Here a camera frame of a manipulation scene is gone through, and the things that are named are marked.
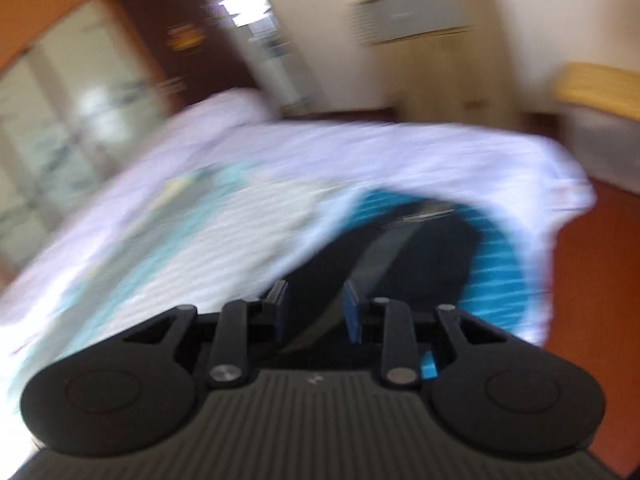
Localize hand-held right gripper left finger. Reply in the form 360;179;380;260
122;280;290;390

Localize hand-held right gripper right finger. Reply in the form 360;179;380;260
344;280;518;390

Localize black pants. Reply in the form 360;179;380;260
260;199;483;367

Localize patterned teal beige bed sheet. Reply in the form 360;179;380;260
0;160;556;411

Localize cream cabinet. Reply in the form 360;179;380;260
370;30;528;128

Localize dark brown door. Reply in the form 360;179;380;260
112;0;261;117

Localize wooden wardrobe with glass doors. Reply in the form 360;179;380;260
0;0;201;273

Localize bright window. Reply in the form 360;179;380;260
216;0;275;29

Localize grey air conditioner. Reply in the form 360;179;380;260
349;0;475;47

